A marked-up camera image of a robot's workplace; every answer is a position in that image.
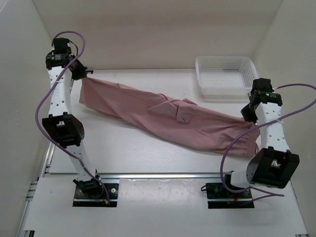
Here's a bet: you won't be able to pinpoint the pink trousers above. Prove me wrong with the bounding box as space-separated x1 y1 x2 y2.
79 78 260 156

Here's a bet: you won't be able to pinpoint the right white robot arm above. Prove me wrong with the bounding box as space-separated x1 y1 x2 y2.
221 92 300 198

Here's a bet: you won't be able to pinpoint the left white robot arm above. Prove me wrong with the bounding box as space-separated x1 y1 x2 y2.
42 49 104 198

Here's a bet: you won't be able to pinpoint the white plastic basket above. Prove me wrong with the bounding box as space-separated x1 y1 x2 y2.
196 56 259 99

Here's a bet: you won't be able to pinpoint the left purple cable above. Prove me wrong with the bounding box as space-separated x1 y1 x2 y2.
36 31 111 202

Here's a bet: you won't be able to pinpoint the purple cable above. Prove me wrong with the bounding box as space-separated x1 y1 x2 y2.
219 83 316 202
36 31 111 202

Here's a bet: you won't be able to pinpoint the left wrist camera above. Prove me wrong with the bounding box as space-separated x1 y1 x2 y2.
52 38 72 54

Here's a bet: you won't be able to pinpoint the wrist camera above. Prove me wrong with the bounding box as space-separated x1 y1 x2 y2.
251 78 274 94
52 38 72 54

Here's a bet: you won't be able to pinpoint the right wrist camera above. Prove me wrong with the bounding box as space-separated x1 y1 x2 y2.
251 78 274 94

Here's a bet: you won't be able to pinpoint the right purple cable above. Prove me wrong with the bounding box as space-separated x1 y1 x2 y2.
219 83 316 202

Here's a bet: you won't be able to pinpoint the aluminium rail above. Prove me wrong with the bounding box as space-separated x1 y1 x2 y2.
100 172 220 179

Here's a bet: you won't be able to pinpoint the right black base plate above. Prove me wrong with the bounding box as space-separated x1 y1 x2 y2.
200 183 254 209

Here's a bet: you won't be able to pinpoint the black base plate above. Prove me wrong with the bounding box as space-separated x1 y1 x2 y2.
200 183 254 209
73 179 119 207

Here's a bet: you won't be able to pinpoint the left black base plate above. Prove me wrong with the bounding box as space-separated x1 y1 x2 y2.
73 179 119 207

